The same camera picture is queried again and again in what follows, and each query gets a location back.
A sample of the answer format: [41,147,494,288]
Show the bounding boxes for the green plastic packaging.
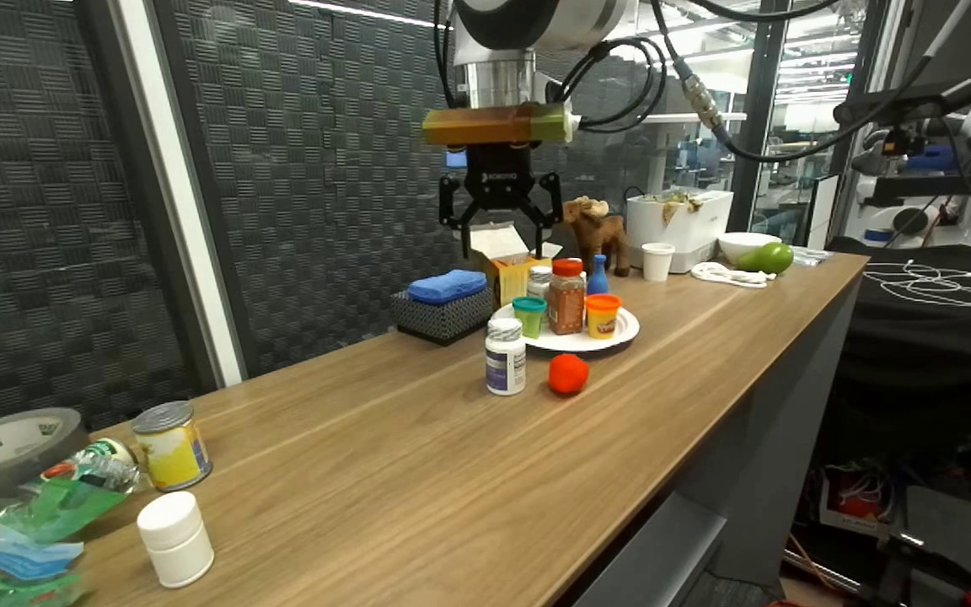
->
[0,477,130,551]

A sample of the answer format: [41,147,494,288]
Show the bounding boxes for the red toy strawberry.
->
[545,351,592,403]

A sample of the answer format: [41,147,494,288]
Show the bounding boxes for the orange cup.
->
[582,294,625,340]

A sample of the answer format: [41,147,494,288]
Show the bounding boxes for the spice bottle red lid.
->
[545,252,591,339]

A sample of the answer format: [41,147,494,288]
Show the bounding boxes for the black cloth covered table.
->
[820,233,971,452]

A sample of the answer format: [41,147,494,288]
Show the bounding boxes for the white pill bottle grey label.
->
[482,314,529,398]

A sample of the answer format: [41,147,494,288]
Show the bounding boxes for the white ceramic bowl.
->
[716,230,781,273]

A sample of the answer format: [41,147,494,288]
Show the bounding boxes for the brown moose plush toy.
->
[561,195,648,280]

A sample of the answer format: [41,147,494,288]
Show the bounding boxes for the black looped cable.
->
[557,36,671,139]

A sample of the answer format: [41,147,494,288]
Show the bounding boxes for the crumpled green white wrapper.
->
[41,435,146,495]

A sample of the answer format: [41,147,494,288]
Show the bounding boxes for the white light strip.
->
[107,0,248,391]

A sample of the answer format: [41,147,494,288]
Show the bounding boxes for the small glass jar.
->
[127,398,214,495]

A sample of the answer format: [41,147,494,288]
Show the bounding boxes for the blue and black patterned box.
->
[386,266,503,348]

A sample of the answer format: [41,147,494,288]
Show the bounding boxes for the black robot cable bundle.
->
[648,0,971,165]

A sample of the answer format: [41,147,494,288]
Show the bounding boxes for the blue toy bottle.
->
[585,249,615,300]

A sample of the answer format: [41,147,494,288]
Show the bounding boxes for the dough can green lid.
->
[508,294,548,340]

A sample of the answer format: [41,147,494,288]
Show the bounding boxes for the white cloth strip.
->
[686,260,780,294]

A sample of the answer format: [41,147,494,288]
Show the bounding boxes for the blue plastic piece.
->
[0,532,91,587]

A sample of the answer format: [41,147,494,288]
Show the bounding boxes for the white cable on black cloth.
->
[858,258,971,314]

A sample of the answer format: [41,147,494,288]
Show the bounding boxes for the yellow open cardboard box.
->
[467,223,539,310]

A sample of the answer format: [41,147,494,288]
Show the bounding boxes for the white paper plate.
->
[493,297,644,358]

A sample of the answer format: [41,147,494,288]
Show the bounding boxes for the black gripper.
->
[435,144,565,262]

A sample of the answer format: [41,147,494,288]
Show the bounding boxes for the green round fruit toy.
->
[753,239,798,278]

